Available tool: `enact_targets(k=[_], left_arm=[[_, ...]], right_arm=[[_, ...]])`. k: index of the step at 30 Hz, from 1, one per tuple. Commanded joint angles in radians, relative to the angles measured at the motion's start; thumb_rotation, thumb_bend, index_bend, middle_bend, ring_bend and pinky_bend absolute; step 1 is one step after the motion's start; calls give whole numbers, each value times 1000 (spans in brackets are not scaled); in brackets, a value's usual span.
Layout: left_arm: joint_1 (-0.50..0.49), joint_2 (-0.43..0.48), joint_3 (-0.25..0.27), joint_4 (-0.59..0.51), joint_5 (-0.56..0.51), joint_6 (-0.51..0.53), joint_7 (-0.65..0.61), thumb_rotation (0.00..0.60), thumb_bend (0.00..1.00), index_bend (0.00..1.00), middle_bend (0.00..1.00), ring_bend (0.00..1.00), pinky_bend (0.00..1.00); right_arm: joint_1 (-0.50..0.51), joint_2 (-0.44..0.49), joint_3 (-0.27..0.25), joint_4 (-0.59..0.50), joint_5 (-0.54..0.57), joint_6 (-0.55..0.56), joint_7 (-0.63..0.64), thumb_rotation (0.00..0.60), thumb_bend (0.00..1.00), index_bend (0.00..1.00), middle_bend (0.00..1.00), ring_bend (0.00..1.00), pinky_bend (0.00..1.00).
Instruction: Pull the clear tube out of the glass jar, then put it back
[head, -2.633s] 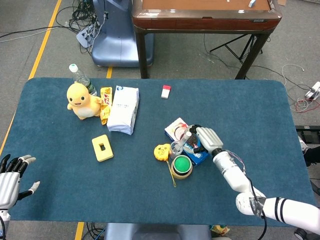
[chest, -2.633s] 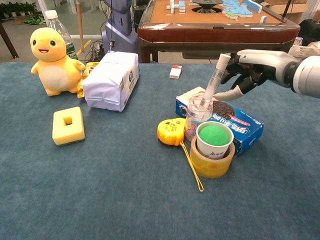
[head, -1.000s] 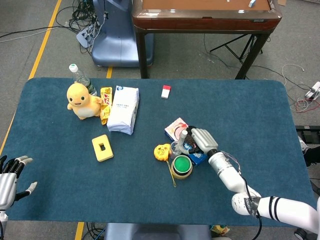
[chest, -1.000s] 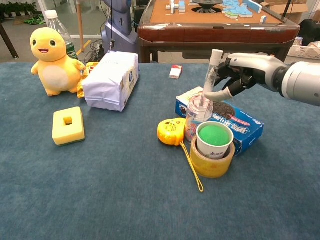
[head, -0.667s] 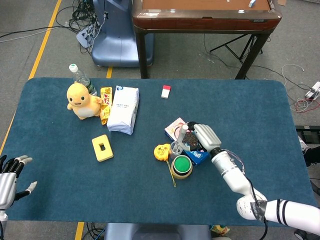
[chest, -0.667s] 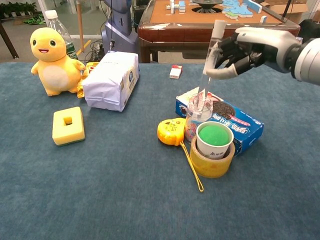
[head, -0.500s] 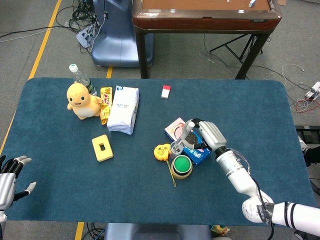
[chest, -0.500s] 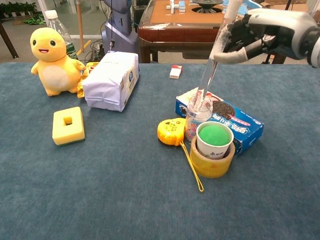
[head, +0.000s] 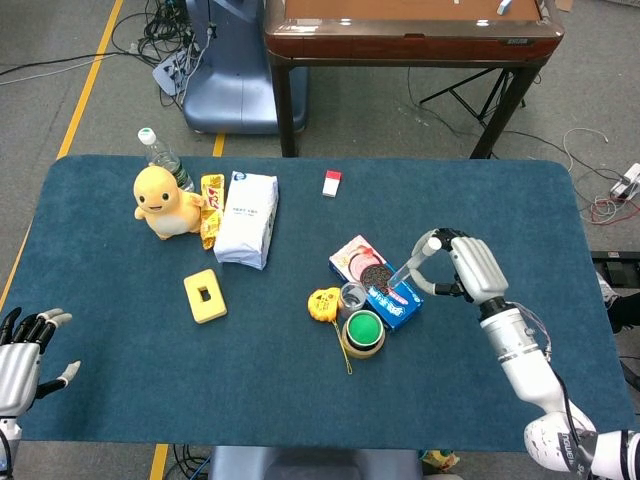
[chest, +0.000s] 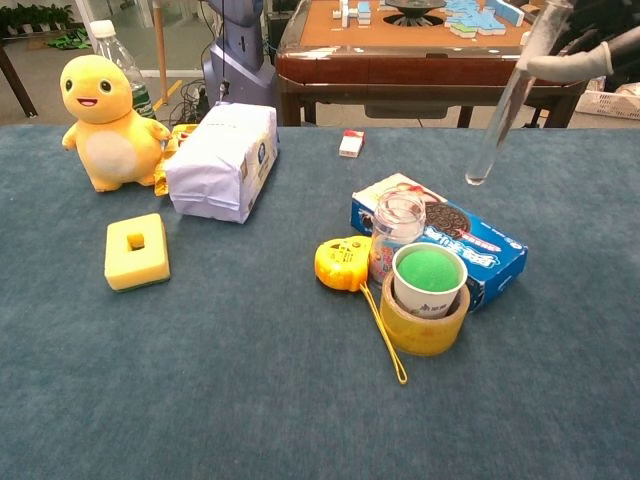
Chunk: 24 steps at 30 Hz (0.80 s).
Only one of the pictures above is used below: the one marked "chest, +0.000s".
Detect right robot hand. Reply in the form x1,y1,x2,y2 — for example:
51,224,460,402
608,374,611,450
527,0,640,84

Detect clear test tube white cap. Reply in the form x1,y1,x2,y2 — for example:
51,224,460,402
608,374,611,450
464,0,574,187

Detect clear plastic water bottle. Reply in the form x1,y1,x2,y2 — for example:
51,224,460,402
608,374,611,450
88,19,157,120

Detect black box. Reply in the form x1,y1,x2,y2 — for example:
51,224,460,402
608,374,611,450
597,74,640,94

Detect white plastic basket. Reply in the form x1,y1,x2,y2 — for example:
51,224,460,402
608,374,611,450
574,88,640,121

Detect brown mahjong table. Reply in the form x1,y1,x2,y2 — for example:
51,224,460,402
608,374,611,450
274,0,601,129

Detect black mahjong table centre dial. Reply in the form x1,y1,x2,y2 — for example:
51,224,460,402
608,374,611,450
383,0,447,27

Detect blue cookie box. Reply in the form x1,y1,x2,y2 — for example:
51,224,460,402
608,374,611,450
349,172,530,314

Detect stacked blue white mahjong tiles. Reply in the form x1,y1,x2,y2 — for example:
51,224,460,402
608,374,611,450
333,0,374,29

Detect red white cigarette box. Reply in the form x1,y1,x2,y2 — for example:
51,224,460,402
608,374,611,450
338,128,366,160

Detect clear glass jar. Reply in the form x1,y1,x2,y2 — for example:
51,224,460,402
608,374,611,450
368,190,428,286

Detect green ball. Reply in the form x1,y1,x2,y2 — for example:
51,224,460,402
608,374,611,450
398,249,462,293

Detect white paper cup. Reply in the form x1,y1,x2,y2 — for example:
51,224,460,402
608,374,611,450
391,242,469,320

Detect yellow tape roll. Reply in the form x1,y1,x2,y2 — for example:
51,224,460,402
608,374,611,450
379,271,472,358

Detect blue grey machine base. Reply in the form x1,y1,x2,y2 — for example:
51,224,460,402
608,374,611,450
201,0,278,108

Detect pale paper bag package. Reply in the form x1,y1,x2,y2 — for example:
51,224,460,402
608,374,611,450
164,102,280,225

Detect wooden pole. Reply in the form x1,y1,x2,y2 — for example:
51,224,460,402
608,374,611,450
152,0,170,105

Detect yellow snack packet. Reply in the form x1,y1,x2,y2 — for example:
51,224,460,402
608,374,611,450
153,123,200,198

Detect blue felt table cover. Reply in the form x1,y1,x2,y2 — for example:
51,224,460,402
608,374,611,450
0,123,640,480

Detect yellow sponge block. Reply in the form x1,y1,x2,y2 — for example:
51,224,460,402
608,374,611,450
103,212,172,294

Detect yellow plush toy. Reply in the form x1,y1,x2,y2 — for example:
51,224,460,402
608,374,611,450
59,53,172,193

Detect row of potted plants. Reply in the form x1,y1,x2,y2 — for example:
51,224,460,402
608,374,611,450
0,3,76,36

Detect dark table leg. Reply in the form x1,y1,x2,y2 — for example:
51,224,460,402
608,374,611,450
0,42,39,120

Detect yellow tape measure with cord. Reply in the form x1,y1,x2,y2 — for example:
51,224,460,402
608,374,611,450
314,235,409,385

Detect black hanging cable with clip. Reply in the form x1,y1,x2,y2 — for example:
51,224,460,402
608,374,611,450
218,0,232,107

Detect black floor cable bundle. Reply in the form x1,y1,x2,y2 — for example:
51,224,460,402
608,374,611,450
169,79,209,125

